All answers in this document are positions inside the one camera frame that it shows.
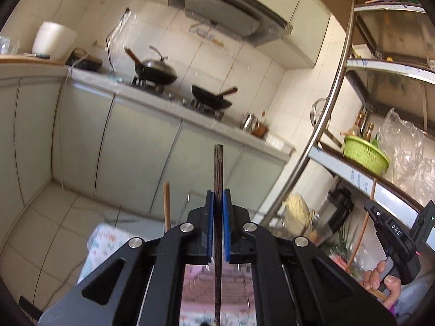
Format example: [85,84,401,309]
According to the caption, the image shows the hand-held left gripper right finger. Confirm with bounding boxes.
[222,188,398,326]

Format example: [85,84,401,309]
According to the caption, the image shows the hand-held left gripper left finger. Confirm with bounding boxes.
[39,190,215,326]

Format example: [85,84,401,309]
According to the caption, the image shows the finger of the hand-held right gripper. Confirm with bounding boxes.
[363,199,387,225]

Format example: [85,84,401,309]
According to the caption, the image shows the light wooden chopstick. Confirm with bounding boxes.
[163,181,171,231]
[346,178,377,274]

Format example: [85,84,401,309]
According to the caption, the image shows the dark brown wooden chopstick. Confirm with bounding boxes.
[213,145,225,326]

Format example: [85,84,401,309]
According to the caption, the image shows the person's right forearm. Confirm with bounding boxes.
[391,273,435,326]

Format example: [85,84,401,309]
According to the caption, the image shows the person's right hand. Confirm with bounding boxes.
[363,260,403,313]

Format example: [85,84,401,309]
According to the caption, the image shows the black blender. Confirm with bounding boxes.
[318,179,355,233]

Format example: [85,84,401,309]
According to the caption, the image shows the green chives bunch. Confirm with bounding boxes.
[325,222,366,280]

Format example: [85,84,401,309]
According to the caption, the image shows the green plastic basket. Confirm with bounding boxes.
[343,135,391,177]

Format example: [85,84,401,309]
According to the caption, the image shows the clear plastic tub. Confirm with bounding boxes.
[272,207,334,247]

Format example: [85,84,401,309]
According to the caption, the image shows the napa cabbage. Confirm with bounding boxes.
[284,193,313,237]

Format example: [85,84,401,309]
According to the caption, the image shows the clear plastic bag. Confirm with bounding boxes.
[377,108,435,198]
[0,36,19,55]

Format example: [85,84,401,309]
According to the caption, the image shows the glass sauce bottle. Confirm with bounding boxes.
[353,109,375,140]

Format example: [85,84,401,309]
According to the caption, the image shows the white plastic container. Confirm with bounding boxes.
[267,134,290,149]

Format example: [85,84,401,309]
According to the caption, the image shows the pale lower kitchen cabinets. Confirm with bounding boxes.
[0,75,293,218]

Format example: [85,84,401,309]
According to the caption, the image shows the pale kitchen cabinets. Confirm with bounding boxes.
[238,0,332,69]
[0,75,293,218]

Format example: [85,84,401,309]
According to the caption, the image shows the stainless steel kettle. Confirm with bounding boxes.
[242,113,259,131]

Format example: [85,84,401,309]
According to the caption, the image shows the floral printed cloth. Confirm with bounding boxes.
[77,222,259,326]

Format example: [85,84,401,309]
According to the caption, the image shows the metal shelf rack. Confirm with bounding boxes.
[263,0,435,232]

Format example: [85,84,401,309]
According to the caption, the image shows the gas stove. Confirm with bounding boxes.
[131,76,225,120]

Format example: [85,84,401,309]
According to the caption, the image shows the metal wok lid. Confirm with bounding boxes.
[140,45,176,71]

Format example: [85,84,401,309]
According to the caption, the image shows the pale upper kitchen cabinets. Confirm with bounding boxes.
[238,0,332,69]

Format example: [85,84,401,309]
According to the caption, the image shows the dark small appliance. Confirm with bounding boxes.
[66,48,103,73]

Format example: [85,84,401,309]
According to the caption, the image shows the grey range hood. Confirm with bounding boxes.
[168,0,293,47]

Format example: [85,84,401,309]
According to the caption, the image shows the white rice cooker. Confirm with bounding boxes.
[32,21,78,60]

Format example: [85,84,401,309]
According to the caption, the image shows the wooden cutting board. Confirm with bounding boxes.
[0,54,67,66]

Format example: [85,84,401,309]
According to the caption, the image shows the metal wire strainer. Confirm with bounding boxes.
[310,97,342,147]

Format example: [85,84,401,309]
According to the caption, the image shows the black wok with dark handle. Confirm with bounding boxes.
[191,85,238,110]

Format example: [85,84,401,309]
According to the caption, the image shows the black wok with wooden handle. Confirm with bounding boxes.
[124,47,178,86]

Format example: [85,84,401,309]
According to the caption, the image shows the glass wall shelf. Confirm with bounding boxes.
[188,22,226,45]

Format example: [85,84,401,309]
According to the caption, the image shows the black power cable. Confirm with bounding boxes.
[105,7,132,74]

